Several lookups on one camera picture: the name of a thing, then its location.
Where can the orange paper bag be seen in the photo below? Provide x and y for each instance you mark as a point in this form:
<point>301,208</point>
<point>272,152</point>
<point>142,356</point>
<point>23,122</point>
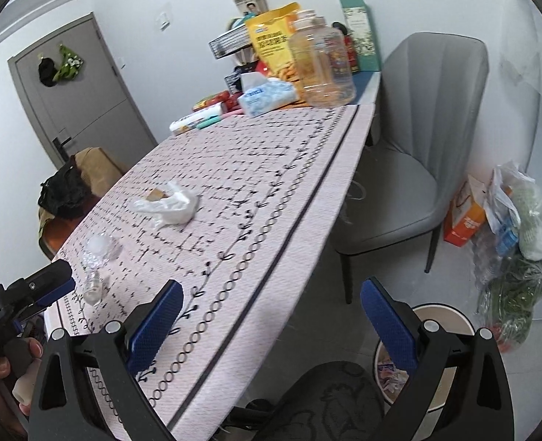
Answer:
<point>466,225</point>

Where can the black utensil holder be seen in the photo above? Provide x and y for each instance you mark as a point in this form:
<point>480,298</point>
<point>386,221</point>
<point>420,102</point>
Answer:
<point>232,81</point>

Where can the black clothing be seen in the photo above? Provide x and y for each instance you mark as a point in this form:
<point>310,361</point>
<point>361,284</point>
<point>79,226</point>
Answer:
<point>66,190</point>

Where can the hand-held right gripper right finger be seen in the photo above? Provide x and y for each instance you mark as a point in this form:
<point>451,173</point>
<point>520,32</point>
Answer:
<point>390,326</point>

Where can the beige round trash bin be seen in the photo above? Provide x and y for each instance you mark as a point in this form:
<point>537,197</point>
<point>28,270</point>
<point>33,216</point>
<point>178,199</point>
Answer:
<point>441,314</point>

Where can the person's leg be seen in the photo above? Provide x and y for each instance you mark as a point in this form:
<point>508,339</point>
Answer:
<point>326,395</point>

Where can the green plush toy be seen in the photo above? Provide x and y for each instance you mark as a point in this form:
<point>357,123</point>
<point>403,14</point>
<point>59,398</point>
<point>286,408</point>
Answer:
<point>69,66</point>

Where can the red snack packets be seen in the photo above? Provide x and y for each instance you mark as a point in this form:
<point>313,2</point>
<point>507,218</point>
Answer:
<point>211,100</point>

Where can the white light switch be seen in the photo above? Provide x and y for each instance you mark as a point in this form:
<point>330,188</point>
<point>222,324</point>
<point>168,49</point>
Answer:
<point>164,19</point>

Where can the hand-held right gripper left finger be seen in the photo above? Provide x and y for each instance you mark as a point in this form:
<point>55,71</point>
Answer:
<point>156,328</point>

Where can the crushed clear plastic bottle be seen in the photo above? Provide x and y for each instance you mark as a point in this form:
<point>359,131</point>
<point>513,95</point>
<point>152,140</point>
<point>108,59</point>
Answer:
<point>99,250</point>

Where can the clear plastic bag with white items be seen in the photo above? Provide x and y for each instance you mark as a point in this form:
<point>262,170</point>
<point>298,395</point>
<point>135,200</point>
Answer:
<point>535,220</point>

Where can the teal pen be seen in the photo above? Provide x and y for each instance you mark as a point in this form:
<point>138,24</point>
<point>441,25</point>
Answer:
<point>209,121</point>

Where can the grey door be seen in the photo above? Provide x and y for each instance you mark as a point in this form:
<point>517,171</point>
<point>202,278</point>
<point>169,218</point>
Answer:
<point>92,101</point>

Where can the white tissue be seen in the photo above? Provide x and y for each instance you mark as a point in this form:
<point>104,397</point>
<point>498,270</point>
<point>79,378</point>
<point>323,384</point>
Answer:
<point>174,209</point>

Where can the red tin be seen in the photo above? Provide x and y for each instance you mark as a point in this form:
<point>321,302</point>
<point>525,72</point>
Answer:
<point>352,55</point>

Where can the blue white tissue pack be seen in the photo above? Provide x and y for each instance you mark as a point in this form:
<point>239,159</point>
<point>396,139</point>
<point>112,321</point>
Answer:
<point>266,99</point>

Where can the tall green box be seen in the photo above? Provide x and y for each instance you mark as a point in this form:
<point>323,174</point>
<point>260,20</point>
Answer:
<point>358,23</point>

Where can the white rectangular box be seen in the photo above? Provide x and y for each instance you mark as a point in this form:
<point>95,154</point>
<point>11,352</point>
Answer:
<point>193,119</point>

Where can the large clear plastic jug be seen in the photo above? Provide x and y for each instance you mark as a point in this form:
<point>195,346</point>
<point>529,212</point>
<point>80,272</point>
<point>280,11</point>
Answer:
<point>321,64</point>

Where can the grey upholstered chair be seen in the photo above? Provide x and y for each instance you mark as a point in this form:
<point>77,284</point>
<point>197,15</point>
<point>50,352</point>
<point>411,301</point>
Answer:
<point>413,115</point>

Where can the black hat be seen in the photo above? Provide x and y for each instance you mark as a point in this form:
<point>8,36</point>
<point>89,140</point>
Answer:
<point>47,73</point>

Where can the bag of green vegetables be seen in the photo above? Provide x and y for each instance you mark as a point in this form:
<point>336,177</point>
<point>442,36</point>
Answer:
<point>514,294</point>

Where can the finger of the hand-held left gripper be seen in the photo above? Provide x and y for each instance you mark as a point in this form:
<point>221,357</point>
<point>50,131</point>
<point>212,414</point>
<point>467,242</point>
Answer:
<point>55,293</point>
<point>46,278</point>

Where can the yellow snack bag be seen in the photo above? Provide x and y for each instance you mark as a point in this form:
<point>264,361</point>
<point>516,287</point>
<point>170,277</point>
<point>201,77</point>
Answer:
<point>271,41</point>

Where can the brown chair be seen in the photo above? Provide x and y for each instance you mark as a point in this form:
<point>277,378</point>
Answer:
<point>101,161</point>

